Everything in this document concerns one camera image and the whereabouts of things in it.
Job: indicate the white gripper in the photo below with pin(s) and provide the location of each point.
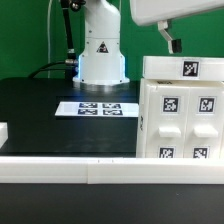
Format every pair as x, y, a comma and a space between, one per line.
148, 12

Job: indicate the small white box part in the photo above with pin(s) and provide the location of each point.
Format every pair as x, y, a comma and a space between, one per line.
183, 68

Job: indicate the white cabinet door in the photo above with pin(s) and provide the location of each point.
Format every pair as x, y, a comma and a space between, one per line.
165, 107
205, 121

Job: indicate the white cabinet body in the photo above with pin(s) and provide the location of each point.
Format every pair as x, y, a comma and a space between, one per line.
142, 130

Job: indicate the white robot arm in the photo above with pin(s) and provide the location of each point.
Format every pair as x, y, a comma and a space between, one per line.
101, 64

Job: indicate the white flat marker board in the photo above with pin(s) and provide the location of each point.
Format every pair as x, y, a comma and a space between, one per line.
97, 109

